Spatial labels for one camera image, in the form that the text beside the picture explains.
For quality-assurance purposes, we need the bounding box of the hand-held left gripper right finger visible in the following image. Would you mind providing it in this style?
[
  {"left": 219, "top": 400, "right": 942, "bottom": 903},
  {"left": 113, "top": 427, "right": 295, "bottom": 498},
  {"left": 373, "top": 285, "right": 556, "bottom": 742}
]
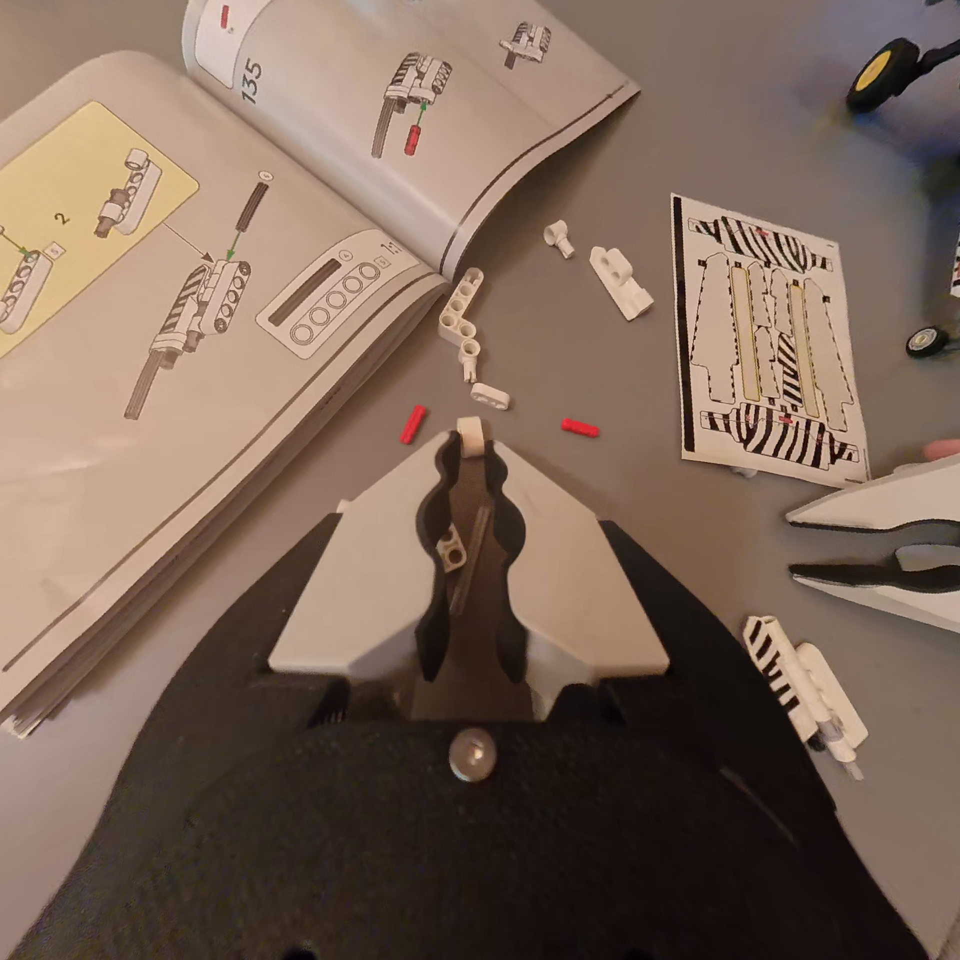
[{"left": 480, "top": 437, "right": 671, "bottom": 721}]

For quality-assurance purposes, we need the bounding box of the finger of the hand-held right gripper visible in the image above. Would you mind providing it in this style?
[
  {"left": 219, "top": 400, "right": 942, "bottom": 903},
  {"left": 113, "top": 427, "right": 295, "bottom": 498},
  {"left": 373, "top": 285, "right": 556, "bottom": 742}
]
[
  {"left": 787, "top": 543, "right": 960, "bottom": 637},
  {"left": 783, "top": 453, "right": 960, "bottom": 543}
]

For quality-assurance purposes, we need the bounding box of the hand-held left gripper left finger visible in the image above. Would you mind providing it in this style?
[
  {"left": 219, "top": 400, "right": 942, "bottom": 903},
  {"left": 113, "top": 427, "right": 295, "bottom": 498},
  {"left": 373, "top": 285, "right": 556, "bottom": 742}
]
[{"left": 268, "top": 429, "right": 462, "bottom": 684}]

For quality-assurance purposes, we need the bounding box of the dark grey lego axle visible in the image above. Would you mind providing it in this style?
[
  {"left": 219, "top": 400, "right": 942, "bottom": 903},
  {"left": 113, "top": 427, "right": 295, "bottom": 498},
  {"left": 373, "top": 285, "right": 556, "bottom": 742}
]
[{"left": 450, "top": 504, "right": 496, "bottom": 612}]

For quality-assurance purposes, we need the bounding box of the white lego beam assembly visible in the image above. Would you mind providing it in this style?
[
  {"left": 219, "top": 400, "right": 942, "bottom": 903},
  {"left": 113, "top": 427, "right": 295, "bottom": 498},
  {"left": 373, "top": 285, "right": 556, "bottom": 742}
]
[{"left": 791, "top": 641, "right": 870, "bottom": 783}]

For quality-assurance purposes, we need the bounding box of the zebra striped lego assembly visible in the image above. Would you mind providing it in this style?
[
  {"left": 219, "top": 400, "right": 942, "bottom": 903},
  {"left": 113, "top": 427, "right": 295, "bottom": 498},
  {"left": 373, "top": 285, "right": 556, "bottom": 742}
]
[{"left": 742, "top": 615, "right": 807, "bottom": 738}]

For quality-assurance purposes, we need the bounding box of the lego instruction booklet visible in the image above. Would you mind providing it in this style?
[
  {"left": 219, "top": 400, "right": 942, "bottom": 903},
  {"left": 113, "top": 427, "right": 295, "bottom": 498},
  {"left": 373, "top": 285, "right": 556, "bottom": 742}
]
[{"left": 0, "top": 0, "right": 642, "bottom": 740}]

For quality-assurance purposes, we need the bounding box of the white bent lego beam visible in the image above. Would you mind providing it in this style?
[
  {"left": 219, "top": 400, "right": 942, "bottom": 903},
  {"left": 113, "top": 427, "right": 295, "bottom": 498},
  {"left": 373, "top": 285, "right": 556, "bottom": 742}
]
[{"left": 437, "top": 266, "right": 485, "bottom": 376}]

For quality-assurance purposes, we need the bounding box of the white lego panel piece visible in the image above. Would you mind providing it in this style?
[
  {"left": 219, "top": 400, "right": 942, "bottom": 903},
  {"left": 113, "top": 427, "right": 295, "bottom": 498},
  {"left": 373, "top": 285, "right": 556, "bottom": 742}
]
[{"left": 588, "top": 246, "right": 655, "bottom": 322}]

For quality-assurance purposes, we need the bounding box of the large lego wheel on strut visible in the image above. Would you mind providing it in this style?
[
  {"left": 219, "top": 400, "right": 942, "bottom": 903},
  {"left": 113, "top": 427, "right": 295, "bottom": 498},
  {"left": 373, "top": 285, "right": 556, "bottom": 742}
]
[{"left": 846, "top": 33, "right": 960, "bottom": 115}]

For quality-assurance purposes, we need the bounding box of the zebra sticker sheet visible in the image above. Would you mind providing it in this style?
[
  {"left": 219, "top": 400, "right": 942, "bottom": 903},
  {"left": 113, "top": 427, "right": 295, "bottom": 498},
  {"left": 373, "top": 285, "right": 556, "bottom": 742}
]
[{"left": 669, "top": 193, "right": 871, "bottom": 485}]

